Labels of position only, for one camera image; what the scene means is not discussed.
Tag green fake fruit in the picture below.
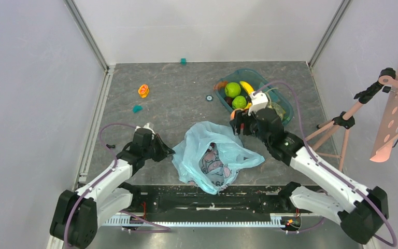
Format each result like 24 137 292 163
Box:
232 95 248 109

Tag teal plastic bin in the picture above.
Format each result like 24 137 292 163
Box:
214 68 294 126

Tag light blue plastic bag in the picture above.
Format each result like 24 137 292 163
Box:
172 121 265 195

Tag green netted fake melon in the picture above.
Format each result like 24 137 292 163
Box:
268 102 286 121

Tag orange curved toy piece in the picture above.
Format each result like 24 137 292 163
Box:
214 80 228 91

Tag small teal piece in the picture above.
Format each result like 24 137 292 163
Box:
132 105 143 113

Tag pink music stand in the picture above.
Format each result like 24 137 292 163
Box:
303 31 398 173

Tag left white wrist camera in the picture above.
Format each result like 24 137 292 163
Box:
135 122 156 135

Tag dark brown fake fruit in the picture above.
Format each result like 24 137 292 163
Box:
224 96 233 106

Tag green fake apple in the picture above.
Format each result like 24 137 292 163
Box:
224 82 241 98

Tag dark red fake grapes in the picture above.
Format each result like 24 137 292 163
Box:
207 143 218 155

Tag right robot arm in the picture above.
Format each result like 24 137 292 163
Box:
230 107 389 244

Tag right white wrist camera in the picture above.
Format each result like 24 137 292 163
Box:
248 92 269 116

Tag pink fake peach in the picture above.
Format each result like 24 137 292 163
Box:
230 108 244 120

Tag yellow orange toy block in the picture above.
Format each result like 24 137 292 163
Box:
138 84 150 98

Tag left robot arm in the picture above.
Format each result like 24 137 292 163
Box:
49 127 175 248

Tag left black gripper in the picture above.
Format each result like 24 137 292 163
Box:
143 133 175 162

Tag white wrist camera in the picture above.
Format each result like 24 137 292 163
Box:
135 122 156 135
248 92 269 116

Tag yellow fake banana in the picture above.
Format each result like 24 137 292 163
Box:
239 81 255 109

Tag white cable tray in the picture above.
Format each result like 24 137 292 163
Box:
102 213 300 229

